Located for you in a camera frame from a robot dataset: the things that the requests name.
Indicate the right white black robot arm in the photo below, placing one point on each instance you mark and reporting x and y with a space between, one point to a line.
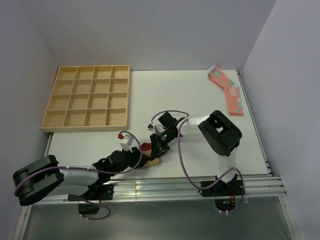
220 133

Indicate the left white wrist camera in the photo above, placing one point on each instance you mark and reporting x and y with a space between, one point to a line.
125 141

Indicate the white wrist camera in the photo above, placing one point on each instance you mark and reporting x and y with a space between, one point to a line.
151 127
125 141

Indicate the pink patterned sock pair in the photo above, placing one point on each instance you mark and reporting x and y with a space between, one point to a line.
231 90

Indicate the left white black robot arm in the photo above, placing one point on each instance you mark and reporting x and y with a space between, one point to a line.
47 177

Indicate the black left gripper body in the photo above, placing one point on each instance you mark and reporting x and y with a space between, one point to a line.
130 160

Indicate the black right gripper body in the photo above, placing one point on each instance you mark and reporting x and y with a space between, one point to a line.
162 141

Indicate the beige red purple striped sock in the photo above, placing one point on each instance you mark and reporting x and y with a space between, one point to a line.
147 150

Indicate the aluminium mounting rail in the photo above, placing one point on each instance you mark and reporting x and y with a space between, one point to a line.
179 189

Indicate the wooden compartment tray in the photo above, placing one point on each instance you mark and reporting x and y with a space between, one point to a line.
89 98

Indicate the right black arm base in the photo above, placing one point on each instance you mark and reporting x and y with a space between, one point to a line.
226 194

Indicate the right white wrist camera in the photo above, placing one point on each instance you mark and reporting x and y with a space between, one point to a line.
151 127

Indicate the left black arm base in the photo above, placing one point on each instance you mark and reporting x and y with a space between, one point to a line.
92 201

